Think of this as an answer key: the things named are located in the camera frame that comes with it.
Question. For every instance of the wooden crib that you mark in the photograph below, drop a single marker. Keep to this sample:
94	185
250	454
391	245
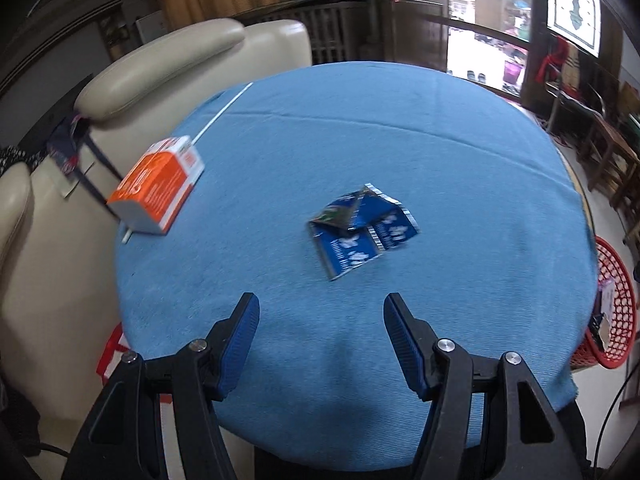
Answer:
330	30

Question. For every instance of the metal frame chair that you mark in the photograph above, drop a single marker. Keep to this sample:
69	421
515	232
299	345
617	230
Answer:
565	105

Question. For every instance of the patterned tote bag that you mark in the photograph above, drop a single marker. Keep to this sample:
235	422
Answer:
65	150

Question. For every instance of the wooden stained glass door panel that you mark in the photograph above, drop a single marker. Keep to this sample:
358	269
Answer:
535	35

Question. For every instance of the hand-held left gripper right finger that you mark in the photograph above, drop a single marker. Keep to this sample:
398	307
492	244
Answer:
405	350

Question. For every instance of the red plastic basket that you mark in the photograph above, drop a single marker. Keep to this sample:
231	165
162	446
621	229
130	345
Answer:
622	280

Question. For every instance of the dark floral cloth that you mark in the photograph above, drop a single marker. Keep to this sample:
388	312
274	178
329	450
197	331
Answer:
20	160

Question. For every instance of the dark wooden stool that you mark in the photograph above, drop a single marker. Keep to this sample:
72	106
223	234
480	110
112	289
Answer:
615	155

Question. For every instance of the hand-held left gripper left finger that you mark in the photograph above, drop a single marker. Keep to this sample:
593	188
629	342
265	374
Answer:
240	345

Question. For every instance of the wooden door with stained glass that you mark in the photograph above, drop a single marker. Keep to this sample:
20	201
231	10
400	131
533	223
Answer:
410	30

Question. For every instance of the purple bin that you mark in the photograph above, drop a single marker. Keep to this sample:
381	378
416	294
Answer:
512	72

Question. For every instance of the striped cream towel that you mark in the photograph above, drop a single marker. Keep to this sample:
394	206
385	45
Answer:
571	72

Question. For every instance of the orange and white box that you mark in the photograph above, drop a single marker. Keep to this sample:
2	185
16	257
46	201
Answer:
155	185

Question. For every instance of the blue carton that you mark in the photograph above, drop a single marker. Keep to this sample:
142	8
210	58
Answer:
360	230

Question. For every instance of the white standing air conditioner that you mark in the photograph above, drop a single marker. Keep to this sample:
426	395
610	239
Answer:
150	27

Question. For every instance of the red garment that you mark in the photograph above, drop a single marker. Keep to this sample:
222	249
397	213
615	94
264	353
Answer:
552	60

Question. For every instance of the cream leather sofa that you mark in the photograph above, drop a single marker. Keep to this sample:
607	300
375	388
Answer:
165	60

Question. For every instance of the white thin stick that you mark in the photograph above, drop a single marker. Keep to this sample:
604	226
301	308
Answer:
225	107

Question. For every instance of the red and white shopping bag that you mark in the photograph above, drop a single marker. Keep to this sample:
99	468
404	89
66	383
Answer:
107	355

